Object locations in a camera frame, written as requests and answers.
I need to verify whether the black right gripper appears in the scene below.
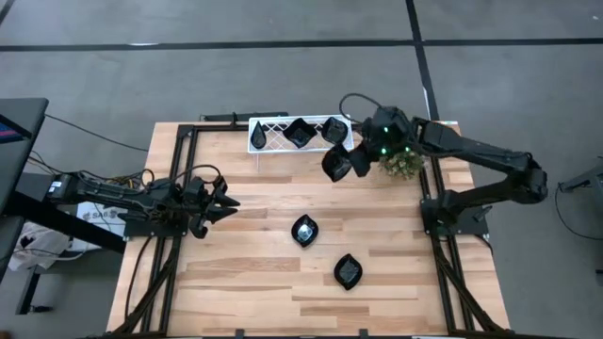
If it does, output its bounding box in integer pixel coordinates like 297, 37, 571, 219
349, 107, 418, 179

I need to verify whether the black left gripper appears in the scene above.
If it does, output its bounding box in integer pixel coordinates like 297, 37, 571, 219
178, 176, 240, 239

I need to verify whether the black leaf-shaped mini plate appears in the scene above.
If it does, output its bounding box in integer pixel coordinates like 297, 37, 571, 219
320, 116, 350, 146
320, 143, 353, 184
334, 252, 364, 291
290, 214, 319, 249

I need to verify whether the black square wavy mini plate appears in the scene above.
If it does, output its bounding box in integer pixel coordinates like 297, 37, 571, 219
282, 117, 318, 150

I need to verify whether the black teardrop mini plate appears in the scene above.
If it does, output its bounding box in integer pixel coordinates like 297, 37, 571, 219
250, 121, 268, 150

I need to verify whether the green potted artificial plant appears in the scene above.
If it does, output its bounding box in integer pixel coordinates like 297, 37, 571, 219
379, 148, 425, 181

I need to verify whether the white printed cardboard box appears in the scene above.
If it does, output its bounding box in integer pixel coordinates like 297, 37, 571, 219
76, 200, 128, 253

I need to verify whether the white plastic bag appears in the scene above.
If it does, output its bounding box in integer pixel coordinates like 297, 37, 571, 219
8, 220, 72, 273

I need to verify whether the black side desk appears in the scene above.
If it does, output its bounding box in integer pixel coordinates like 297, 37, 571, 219
0, 97, 127, 315

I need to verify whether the grey stand base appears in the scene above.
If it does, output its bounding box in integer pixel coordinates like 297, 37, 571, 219
558, 162, 603, 194

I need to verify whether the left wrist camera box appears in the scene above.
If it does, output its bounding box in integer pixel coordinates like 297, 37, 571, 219
184, 181, 204, 202

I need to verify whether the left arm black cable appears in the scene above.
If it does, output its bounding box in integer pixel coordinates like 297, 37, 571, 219
140, 163, 223, 189

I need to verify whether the white wire rack shelf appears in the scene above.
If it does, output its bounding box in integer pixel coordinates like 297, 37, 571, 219
248, 113, 355, 154

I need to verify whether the black floor cable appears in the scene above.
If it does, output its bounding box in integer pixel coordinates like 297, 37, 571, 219
44, 112, 150, 153

